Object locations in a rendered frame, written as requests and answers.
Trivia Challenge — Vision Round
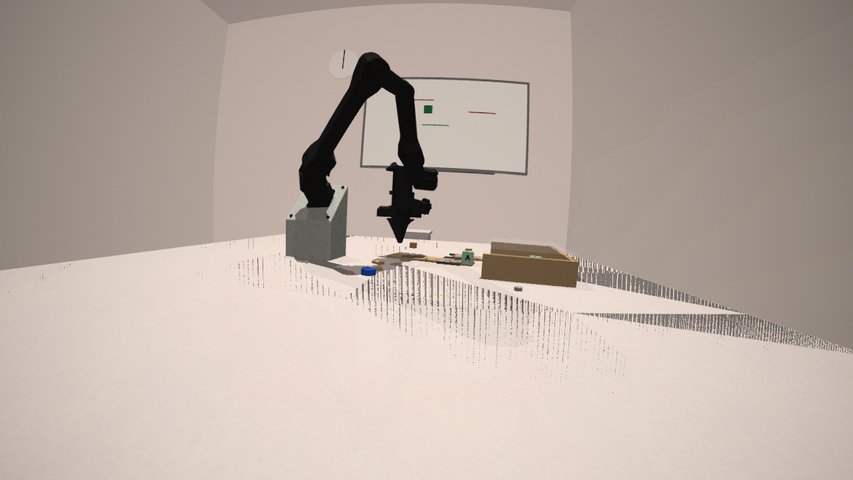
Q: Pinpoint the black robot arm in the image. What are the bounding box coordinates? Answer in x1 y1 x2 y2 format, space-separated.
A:
299 52 438 215

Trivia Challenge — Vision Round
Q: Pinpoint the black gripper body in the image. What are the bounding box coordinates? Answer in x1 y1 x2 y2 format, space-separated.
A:
377 187 422 219

